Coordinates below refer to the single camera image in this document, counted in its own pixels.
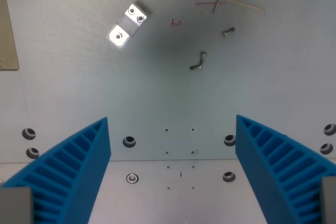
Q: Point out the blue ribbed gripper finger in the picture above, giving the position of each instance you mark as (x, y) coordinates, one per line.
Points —
(267, 166)
(78, 171)

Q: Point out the silver bolt head in table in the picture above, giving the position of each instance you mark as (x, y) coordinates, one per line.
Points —
(132, 178)

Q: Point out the small dark screw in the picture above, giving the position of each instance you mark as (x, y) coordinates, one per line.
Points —
(195, 67)
(202, 57)

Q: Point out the short black countersunk screw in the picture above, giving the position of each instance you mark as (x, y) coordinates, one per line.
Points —
(228, 32)

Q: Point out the brown flat board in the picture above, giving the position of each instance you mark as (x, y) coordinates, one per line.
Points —
(6, 30)

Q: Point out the metal hex key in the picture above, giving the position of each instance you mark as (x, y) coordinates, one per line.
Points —
(236, 2)

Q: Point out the aluminium bracket with holes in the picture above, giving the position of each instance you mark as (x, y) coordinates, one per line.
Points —
(127, 26)

